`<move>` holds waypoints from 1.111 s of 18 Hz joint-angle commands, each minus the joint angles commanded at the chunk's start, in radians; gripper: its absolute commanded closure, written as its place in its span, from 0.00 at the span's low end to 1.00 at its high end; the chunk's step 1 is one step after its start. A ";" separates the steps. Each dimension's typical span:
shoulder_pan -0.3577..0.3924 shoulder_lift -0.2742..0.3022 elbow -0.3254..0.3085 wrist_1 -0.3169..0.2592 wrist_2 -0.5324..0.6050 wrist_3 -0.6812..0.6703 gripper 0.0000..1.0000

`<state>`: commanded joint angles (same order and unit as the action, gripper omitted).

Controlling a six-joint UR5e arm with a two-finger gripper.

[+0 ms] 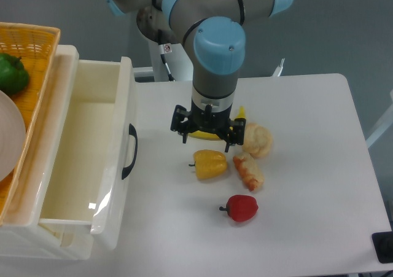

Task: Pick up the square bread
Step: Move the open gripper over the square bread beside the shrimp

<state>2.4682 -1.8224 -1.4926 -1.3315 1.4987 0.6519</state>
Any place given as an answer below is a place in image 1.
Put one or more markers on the white metal frame bar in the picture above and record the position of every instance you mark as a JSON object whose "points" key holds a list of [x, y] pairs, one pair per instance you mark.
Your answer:
{"points": [[380, 126]]}

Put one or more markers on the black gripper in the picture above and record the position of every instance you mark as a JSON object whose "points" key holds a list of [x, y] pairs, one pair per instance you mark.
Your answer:
{"points": [[219, 123]]}

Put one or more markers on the white plastic drawer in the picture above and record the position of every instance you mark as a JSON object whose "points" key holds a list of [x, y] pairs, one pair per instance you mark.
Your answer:
{"points": [[86, 194]]}

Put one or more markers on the long square bread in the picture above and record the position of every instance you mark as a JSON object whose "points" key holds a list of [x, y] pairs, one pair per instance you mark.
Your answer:
{"points": [[249, 171]]}

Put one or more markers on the black drawer handle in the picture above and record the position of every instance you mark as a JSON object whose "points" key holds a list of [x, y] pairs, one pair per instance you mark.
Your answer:
{"points": [[132, 151]]}

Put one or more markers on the yellow banana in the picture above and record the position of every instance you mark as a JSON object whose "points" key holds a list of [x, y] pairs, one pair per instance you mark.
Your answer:
{"points": [[213, 137]]}

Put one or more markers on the white plate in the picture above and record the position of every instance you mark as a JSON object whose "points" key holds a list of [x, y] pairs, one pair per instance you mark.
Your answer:
{"points": [[13, 135]]}

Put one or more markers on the white drawer cabinet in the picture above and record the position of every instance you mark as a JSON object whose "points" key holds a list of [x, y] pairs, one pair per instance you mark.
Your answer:
{"points": [[21, 234]]}

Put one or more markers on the round bread roll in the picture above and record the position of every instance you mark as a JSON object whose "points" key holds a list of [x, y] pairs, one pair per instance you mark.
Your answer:
{"points": [[258, 140]]}

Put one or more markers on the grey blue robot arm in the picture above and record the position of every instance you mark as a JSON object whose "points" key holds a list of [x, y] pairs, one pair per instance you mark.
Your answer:
{"points": [[211, 33]]}

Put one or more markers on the black box at table corner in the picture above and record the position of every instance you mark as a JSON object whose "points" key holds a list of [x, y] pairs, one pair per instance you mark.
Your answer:
{"points": [[382, 242]]}

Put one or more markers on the yellow bell pepper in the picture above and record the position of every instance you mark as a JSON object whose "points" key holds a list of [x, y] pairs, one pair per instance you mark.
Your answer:
{"points": [[209, 164]]}

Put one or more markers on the green bell pepper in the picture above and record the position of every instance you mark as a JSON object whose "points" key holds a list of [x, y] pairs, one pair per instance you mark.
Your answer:
{"points": [[14, 76]]}

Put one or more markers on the red bell pepper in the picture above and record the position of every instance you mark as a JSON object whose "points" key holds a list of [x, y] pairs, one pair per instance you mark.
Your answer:
{"points": [[240, 208]]}

